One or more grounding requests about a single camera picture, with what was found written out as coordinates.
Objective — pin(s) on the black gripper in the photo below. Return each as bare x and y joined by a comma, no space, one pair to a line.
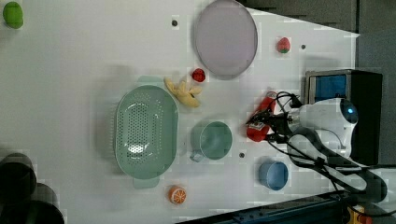
279,124

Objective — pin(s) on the yellow plush banana peel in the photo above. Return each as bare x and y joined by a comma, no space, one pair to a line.
186,96

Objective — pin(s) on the blue plastic cup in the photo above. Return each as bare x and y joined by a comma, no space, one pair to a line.
273,175

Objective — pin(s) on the red plush ketchup bottle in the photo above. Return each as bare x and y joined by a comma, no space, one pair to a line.
257,129

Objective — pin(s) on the blue metal frame rail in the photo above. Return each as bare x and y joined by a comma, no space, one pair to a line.
319,209

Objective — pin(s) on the small red toy fruit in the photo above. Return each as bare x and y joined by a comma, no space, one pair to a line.
198,75

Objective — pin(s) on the black toaster oven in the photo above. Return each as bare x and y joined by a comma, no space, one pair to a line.
364,90

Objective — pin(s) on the yellow red emergency button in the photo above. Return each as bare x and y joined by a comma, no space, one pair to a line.
356,218

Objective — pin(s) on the lilac round plate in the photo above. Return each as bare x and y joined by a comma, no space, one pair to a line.
226,38

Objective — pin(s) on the green toy fruit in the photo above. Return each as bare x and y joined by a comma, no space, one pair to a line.
13,15

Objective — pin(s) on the green mug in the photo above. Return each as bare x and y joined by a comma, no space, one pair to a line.
210,139

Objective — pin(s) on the plush strawberry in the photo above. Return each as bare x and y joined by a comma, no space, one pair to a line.
283,45

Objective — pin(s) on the green oval colander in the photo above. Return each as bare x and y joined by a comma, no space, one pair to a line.
145,138

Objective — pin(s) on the orange slice toy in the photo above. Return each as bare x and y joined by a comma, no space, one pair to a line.
177,195

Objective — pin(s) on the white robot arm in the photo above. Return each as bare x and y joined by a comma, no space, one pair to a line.
319,137

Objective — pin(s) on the black camera tripod mount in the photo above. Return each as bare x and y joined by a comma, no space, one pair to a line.
23,199

